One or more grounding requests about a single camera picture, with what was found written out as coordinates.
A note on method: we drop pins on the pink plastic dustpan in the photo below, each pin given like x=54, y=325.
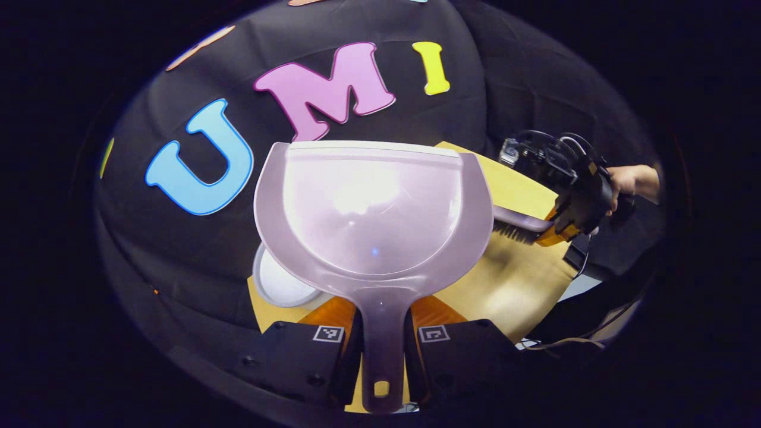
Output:
x=374, y=208

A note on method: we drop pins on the wooden desktop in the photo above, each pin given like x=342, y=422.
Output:
x=517, y=279

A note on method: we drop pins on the small pink broom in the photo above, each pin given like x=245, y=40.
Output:
x=523, y=223

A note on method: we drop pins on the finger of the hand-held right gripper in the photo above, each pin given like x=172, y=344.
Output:
x=585, y=202

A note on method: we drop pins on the white ribbed garbage bin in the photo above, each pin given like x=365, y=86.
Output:
x=279, y=282

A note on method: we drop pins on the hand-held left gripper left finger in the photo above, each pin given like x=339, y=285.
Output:
x=297, y=356

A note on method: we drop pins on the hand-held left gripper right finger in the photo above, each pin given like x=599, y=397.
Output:
x=469, y=356

